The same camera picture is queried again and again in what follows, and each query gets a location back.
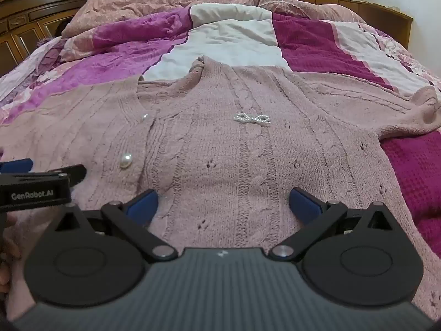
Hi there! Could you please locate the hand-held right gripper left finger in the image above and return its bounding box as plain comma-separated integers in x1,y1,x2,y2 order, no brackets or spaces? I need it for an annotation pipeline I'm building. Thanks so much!
52,189,178,263

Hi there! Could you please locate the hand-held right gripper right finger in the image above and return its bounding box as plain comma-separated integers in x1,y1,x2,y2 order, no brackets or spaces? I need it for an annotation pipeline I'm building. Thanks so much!
269,187,400,261

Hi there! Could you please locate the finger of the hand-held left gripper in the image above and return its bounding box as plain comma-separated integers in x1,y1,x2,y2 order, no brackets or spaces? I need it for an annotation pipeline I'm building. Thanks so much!
0,164,87,183
0,159,34,174

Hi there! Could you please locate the dusty pink knitted scarf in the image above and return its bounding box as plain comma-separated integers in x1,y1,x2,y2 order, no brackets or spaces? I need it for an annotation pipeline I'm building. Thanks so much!
0,55,441,321

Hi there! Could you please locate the person's left hand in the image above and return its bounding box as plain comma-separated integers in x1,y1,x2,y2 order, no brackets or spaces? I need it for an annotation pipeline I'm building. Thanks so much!
0,214,22,297

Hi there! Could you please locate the magenta floral patchwork quilt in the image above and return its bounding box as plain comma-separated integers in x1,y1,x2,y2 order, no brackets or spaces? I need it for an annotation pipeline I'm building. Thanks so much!
0,2,441,249

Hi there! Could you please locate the carved wooden headboard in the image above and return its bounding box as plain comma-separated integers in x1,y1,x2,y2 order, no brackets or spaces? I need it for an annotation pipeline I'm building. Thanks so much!
0,0,100,76

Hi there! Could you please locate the pink fluffy blanket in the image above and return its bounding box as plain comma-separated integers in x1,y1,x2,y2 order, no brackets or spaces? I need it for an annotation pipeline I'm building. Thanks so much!
62,0,380,38

